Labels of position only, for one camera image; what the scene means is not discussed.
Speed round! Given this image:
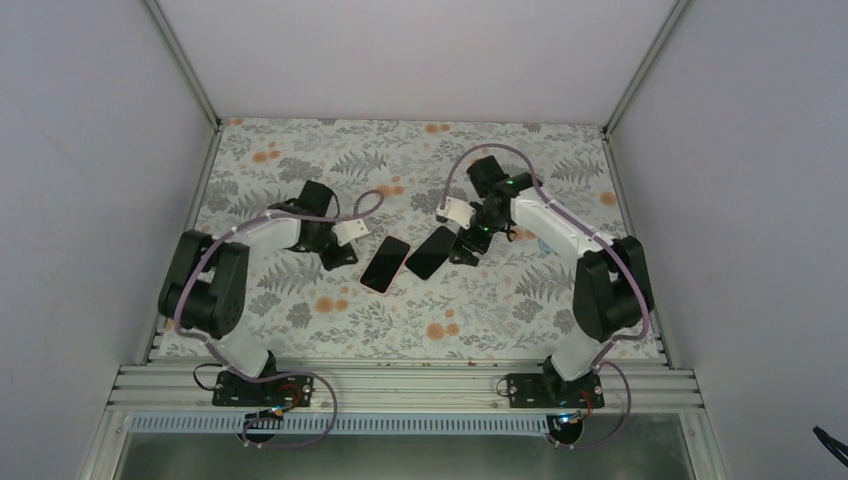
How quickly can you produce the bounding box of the aluminium corner post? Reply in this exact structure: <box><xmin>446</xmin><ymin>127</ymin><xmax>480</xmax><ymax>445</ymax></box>
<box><xmin>603</xmin><ymin>0</ymin><xmax>691</xmax><ymax>140</ymax></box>
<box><xmin>142</xmin><ymin>0</ymin><xmax>221</xmax><ymax>131</ymax></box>

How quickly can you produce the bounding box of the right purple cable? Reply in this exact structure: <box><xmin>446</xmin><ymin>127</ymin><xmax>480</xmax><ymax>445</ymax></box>
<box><xmin>442</xmin><ymin>143</ymin><xmax>654</xmax><ymax>450</ymax></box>

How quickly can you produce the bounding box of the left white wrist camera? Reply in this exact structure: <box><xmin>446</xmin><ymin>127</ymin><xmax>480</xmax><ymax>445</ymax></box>
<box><xmin>331</xmin><ymin>219</ymin><xmax>370</xmax><ymax>246</ymax></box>

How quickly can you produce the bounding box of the light blue phone case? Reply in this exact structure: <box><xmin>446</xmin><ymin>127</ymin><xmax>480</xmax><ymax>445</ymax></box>
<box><xmin>537</xmin><ymin>238</ymin><xmax>556</xmax><ymax>254</ymax></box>

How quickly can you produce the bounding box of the right aluminium corner post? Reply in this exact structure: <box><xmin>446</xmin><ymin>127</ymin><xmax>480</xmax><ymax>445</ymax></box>
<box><xmin>603</xmin><ymin>0</ymin><xmax>691</xmax><ymax>140</ymax></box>

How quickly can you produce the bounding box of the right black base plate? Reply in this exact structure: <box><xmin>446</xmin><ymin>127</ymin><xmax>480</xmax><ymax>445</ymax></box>
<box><xmin>505</xmin><ymin>372</ymin><xmax>605</xmax><ymax>409</ymax></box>

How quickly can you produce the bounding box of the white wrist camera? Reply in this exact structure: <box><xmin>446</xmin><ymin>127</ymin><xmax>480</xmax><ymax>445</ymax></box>
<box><xmin>436</xmin><ymin>196</ymin><xmax>476</xmax><ymax>230</ymax></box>
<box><xmin>331</xmin><ymin>219</ymin><xmax>370</xmax><ymax>246</ymax></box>

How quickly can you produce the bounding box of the black object at edge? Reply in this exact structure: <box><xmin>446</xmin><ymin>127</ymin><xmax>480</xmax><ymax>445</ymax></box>
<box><xmin>812</xmin><ymin>425</ymin><xmax>848</xmax><ymax>467</ymax></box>

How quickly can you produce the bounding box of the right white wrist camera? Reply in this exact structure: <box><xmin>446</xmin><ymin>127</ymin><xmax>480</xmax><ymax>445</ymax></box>
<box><xmin>436</xmin><ymin>196</ymin><xmax>476</xmax><ymax>230</ymax></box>

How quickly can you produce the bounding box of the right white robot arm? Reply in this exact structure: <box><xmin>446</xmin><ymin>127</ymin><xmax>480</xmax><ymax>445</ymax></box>
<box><xmin>436</xmin><ymin>156</ymin><xmax>654</xmax><ymax>409</ymax></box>

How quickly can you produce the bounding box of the aluminium rail frame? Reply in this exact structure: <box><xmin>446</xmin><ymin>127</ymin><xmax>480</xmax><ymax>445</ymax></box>
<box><xmin>105</xmin><ymin>331</ymin><xmax>705</xmax><ymax>435</ymax></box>

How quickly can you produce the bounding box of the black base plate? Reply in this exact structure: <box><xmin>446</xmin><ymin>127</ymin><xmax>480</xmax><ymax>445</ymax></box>
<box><xmin>505</xmin><ymin>372</ymin><xmax>605</xmax><ymax>409</ymax></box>
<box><xmin>211</xmin><ymin>371</ymin><xmax>314</xmax><ymax>409</ymax></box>

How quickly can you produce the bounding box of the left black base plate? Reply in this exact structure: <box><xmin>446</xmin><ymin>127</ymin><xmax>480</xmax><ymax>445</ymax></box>
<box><xmin>211</xmin><ymin>371</ymin><xmax>314</xmax><ymax>409</ymax></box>

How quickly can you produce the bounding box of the left aluminium corner post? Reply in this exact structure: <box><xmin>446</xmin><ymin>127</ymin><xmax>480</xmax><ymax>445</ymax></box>
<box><xmin>142</xmin><ymin>0</ymin><xmax>221</xmax><ymax>131</ymax></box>

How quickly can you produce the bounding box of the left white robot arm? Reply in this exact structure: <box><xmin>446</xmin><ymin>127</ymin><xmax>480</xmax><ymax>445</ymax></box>
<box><xmin>158</xmin><ymin>181</ymin><xmax>377</xmax><ymax>405</ymax></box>

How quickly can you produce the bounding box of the floral patterned table mat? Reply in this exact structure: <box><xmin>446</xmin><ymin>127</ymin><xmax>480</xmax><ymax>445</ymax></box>
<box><xmin>196</xmin><ymin>118</ymin><xmax>625</xmax><ymax>360</ymax></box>

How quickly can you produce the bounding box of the phone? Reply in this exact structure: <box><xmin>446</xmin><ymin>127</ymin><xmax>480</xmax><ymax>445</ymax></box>
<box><xmin>404</xmin><ymin>226</ymin><xmax>456</xmax><ymax>281</ymax></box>
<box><xmin>359</xmin><ymin>236</ymin><xmax>411</xmax><ymax>294</ymax></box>

